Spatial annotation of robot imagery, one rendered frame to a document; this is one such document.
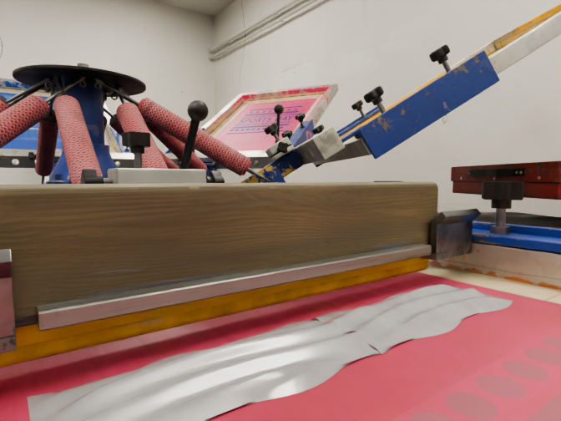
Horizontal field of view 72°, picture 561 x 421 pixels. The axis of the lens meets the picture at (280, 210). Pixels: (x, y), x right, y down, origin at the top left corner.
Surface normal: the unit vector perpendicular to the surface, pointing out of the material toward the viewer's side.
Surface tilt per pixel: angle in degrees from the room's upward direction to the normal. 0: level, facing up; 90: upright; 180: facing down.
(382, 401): 0
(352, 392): 0
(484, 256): 90
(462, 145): 90
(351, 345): 35
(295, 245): 90
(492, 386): 0
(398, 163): 90
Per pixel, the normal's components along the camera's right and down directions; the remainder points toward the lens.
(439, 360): 0.00, -1.00
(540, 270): -0.81, 0.05
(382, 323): 0.42, -0.80
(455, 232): 0.59, 0.07
